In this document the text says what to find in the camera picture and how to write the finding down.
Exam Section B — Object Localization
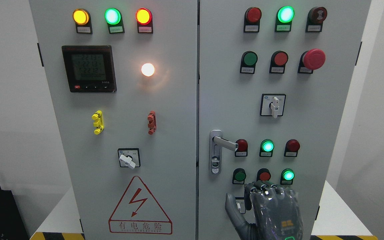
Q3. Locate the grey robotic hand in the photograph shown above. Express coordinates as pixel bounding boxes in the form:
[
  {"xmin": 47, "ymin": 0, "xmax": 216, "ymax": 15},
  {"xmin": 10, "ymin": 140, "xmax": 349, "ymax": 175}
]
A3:
[{"xmin": 225, "ymin": 181, "xmax": 303, "ymax": 240}]

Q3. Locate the silver door handle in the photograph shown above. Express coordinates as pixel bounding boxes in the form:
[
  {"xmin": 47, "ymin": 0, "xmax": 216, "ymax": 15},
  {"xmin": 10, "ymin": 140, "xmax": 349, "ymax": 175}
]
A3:
[{"xmin": 209, "ymin": 129, "xmax": 238, "ymax": 174}]

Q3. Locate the grey right cabinet door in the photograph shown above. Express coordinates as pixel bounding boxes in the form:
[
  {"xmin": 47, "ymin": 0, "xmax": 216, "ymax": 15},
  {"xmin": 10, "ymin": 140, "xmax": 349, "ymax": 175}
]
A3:
[{"xmin": 197, "ymin": 0, "xmax": 371, "ymax": 240}]

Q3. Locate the grey cabinet door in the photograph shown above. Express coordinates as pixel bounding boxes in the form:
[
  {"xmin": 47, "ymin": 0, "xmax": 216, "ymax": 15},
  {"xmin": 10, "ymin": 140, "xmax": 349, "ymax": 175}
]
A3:
[
  {"xmin": 30, "ymin": 0, "xmax": 198, "ymax": 240},
  {"xmin": 197, "ymin": 0, "xmax": 371, "ymax": 240}
]

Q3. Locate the grey left cabinet door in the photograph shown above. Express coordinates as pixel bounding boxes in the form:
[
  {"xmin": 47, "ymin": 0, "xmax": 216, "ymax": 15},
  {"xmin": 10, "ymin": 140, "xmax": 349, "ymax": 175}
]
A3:
[{"xmin": 30, "ymin": 0, "xmax": 198, "ymax": 240}]

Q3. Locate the green indicator light lower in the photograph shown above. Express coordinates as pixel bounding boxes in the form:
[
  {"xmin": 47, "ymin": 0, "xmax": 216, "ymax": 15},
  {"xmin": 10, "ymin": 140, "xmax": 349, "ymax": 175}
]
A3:
[{"xmin": 279, "ymin": 168, "xmax": 295, "ymax": 185}]

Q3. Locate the green indicator light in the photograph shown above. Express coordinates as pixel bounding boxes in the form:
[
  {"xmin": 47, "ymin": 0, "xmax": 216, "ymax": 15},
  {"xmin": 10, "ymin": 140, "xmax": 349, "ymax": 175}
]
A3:
[
  {"xmin": 275, "ymin": 6, "xmax": 295, "ymax": 32},
  {"xmin": 279, "ymin": 168, "xmax": 295, "ymax": 185},
  {"xmin": 259, "ymin": 139, "xmax": 274, "ymax": 157},
  {"xmin": 105, "ymin": 8, "xmax": 125, "ymax": 34}
]

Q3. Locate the red push button lower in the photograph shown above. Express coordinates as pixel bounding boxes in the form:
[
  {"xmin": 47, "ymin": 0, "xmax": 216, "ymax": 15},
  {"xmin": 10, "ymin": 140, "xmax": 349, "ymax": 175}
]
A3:
[{"xmin": 256, "ymin": 168, "xmax": 271, "ymax": 181}]

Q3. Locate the red push button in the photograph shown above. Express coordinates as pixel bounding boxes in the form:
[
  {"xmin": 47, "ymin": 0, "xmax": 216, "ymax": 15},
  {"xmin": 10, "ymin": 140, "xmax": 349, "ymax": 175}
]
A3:
[
  {"xmin": 256, "ymin": 168, "xmax": 271, "ymax": 181},
  {"xmin": 269, "ymin": 51, "xmax": 289, "ymax": 74}
]

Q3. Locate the green push button lower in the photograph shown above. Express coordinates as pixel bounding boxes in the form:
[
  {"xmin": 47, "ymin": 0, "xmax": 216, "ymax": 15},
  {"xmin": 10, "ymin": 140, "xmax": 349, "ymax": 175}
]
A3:
[{"xmin": 232, "ymin": 168, "xmax": 247, "ymax": 184}]

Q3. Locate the green push button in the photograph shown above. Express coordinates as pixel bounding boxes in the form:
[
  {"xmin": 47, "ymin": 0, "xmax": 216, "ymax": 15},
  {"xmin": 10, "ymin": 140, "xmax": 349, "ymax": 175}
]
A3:
[
  {"xmin": 232, "ymin": 168, "xmax": 247, "ymax": 184},
  {"xmin": 240, "ymin": 51, "xmax": 258, "ymax": 74}
]

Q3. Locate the green indicator light middle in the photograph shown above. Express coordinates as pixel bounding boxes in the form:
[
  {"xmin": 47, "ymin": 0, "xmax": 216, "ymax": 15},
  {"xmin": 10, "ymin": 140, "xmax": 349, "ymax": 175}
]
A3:
[{"xmin": 259, "ymin": 139, "xmax": 274, "ymax": 157}]

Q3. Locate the red indicator light middle right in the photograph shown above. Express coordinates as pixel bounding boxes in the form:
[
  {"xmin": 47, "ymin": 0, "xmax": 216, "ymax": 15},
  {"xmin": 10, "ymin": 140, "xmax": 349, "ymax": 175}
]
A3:
[{"xmin": 284, "ymin": 139, "xmax": 300, "ymax": 157}]

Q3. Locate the red indicator light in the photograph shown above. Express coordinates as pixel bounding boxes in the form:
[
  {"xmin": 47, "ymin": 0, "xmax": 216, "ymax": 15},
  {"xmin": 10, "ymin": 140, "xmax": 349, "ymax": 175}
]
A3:
[
  {"xmin": 235, "ymin": 139, "xmax": 248, "ymax": 157},
  {"xmin": 284, "ymin": 139, "xmax": 300, "ymax": 157},
  {"xmin": 243, "ymin": 7, "xmax": 262, "ymax": 32}
]

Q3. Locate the red indicator light middle left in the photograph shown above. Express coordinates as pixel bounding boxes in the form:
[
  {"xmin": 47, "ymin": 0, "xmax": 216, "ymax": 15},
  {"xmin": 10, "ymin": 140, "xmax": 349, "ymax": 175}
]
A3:
[{"xmin": 235, "ymin": 139, "xmax": 248, "ymax": 157}]

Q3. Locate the red electric warning sticker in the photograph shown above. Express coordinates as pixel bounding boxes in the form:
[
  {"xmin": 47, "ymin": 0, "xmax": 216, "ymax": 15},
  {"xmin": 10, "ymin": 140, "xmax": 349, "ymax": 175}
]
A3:
[{"xmin": 108, "ymin": 176, "xmax": 173, "ymax": 234}]

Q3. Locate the red push button upper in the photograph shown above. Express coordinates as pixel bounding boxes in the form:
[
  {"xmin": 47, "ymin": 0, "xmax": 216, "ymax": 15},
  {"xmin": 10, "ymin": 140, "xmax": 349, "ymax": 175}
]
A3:
[{"xmin": 269, "ymin": 51, "xmax": 289, "ymax": 74}]

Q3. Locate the red terminal clip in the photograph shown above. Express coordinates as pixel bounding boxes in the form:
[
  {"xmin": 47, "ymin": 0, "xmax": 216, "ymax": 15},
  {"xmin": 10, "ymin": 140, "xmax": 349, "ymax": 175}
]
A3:
[{"xmin": 147, "ymin": 111, "xmax": 157, "ymax": 135}]

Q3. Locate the green push button upper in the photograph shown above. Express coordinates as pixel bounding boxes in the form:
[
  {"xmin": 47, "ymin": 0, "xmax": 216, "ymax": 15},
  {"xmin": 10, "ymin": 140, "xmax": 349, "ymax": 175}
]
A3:
[{"xmin": 240, "ymin": 51, "xmax": 258, "ymax": 74}]

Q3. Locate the red emergency stop button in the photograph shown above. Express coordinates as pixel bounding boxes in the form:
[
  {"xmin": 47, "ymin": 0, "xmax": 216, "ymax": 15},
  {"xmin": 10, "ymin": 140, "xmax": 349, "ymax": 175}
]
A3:
[{"xmin": 297, "ymin": 48, "xmax": 326, "ymax": 74}]

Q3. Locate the white glowing lamp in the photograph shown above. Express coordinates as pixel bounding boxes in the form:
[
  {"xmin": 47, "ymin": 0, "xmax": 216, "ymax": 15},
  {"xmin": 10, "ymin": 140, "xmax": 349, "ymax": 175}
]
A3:
[{"xmin": 141, "ymin": 63, "xmax": 155, "ymax": 77}]

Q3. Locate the green indicator light top right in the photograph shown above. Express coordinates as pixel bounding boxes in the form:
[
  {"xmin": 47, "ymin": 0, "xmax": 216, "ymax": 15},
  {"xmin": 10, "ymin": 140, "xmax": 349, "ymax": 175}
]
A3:
[{"xmin": 275, "ymin": 6, "xmax": 295, "ymax": 32}]

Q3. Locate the red indicator light top right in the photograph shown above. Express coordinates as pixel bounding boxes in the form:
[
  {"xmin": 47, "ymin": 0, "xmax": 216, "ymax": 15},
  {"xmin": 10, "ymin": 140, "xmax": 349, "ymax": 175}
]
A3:
[{"xmin": 243, "ymin": 7, "xmax": 262, "ymax": 32}]

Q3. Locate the dark red buzzer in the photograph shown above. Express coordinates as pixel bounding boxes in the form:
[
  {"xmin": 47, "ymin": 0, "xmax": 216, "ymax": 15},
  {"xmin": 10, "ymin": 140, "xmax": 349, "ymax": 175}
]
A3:
[{"xmin": 305, "ymin": 7, "xmax": 328, "ymax": 32}]

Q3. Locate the yellow terminal clip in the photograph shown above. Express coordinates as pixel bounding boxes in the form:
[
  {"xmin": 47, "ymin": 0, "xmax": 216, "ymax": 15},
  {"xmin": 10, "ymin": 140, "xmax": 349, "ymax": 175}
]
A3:
[{"xmin": 92, "ymin": 110, "xmax": 105, "ymax": 135}]

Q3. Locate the black digital power meter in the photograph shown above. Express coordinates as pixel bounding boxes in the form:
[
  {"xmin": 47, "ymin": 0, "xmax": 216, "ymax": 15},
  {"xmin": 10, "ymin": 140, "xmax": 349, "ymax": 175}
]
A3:
[{"xmin": 61, "ymin": 45, "xmax": 117, "ymax": 93}]

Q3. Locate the red-orange indicator light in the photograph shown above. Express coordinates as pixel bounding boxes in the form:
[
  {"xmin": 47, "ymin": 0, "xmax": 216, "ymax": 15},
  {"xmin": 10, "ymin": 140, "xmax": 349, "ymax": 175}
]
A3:
[{"xmin": 136, "ymin": 8, "xmax": 153, "ymax": 34}]

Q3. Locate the green indicator light top left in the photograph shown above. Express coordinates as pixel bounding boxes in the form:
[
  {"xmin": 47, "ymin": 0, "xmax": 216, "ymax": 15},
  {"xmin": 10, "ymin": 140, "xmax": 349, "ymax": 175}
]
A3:
[{"xmin": 105, "ymin": 8, "xmax": 125, "ymax": 34}]

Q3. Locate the black box with antenna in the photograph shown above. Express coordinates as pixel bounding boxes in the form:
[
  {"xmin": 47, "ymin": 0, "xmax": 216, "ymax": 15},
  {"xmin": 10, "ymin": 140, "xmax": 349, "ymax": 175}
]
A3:
[{"xmin": 0, "ymin": 186, "xmax": 29, "ymax": 240}]

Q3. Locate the yellow indicator light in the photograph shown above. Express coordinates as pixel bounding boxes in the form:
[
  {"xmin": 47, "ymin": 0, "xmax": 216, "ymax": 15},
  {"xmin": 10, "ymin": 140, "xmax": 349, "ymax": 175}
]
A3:
[{"xmin": 73, "ymin": 9, "xmax": 92, "ymax": 34}]

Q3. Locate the white rotary switch lower right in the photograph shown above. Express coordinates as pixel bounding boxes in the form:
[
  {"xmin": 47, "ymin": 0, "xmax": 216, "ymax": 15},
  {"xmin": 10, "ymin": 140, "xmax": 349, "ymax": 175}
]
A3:
[{"xmin": 235, "ymin": 197, "xmax": 247, "ymax": 214}]

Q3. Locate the white rotary switch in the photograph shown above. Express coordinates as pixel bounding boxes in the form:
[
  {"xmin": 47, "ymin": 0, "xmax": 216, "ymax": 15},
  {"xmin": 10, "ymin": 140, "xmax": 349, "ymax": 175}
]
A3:
[
  {"xmin": 260, "ymin": 94, "xmax": 286, "ymax": 118},
  {"xmin": 235, "ymin": 197, "xmax": 247, "ymax": 214}
]

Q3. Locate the white rotary switch upper right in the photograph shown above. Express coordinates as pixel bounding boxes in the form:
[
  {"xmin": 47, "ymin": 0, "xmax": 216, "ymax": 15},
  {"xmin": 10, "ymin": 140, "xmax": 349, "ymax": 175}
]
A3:
[{"xmin": 260, "ymin": 94, "xmax": 286, "ymax": 118}]

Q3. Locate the white rotary switch left door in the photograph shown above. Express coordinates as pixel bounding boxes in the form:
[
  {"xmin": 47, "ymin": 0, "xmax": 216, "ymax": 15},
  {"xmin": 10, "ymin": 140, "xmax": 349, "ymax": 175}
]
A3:
[{"xmin": 117, "ymin": 148, "xmax": 141, "ymax": 169}]

